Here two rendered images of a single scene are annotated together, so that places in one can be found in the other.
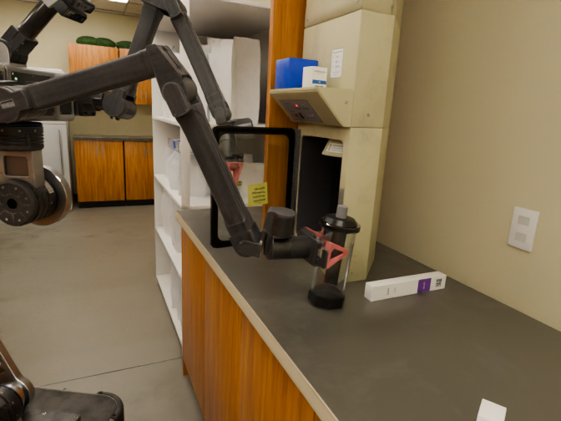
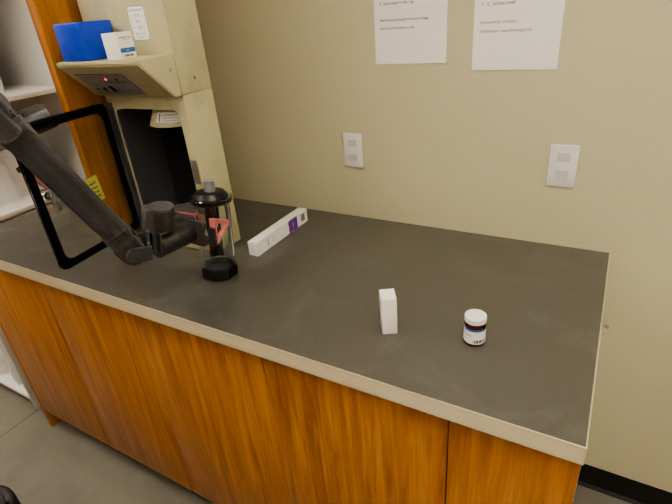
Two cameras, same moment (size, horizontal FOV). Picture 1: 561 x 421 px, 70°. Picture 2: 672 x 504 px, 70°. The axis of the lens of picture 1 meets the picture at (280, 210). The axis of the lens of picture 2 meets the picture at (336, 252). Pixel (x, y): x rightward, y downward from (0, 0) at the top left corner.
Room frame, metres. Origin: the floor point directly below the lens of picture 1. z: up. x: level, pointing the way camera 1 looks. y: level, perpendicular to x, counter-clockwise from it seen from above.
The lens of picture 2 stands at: (-0.16, 0.23, 1.59)
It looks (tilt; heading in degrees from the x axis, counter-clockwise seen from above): 28 degrees down; 327
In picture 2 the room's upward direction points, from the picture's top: 5 degrees counter-clockwise
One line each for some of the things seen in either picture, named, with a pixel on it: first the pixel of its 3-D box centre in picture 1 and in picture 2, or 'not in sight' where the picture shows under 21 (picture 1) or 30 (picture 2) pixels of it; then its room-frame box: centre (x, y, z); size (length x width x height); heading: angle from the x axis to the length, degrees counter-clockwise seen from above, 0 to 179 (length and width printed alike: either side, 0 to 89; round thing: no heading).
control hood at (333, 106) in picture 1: (306, 106); (118, 79); (1.25, -0.06, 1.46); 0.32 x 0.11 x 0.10; 25
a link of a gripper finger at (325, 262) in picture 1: (329, 251); (212, 226); (0.96, -0.13, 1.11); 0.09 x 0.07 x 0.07; 116
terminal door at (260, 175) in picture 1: (253, 187); (83, 185); (1.32, 0.09, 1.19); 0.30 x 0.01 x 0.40; 122
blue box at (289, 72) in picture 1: (295, 75); (86, 40); (1.32, -0.03, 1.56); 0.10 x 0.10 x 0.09; 25
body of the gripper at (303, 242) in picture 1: (299, 246); (183, 234); (0.96, -0.05, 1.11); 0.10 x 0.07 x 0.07; 26
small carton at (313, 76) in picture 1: (314, 78); (119, 45); (1.21, -0.08, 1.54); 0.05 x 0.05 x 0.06; 31
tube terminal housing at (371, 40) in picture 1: (351, 151); (181, 115); (1.33, -0.23, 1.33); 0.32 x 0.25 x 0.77; 25
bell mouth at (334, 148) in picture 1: (350, 146); (178, 111); (1.30, -0.21, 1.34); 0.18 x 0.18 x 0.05
